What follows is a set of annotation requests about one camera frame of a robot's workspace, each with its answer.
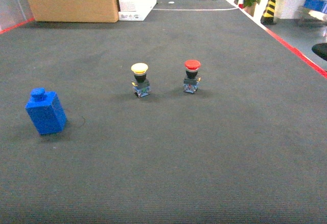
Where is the blue block part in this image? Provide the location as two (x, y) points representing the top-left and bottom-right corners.
(25, 87), (66, 135)

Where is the yellow mushroom push button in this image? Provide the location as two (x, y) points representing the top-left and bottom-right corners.
(131, 62), (151, 98)

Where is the red mushroom push button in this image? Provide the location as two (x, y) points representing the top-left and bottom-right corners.
(183, 59), (201, 94)

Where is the black conveyor belt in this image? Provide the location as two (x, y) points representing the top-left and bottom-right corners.
(1, 52), (326, 223)

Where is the white flat box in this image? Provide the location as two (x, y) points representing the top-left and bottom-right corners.
(119, 0), (157, 21)

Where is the yellow black striped pillar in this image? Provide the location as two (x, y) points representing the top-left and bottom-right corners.
(261, 0), (276, 25)

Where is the black office chair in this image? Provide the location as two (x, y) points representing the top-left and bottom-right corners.
(312, 43), (327, 61)

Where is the red conveyor side frame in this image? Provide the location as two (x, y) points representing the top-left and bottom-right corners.
(0, 0), (327, 79)

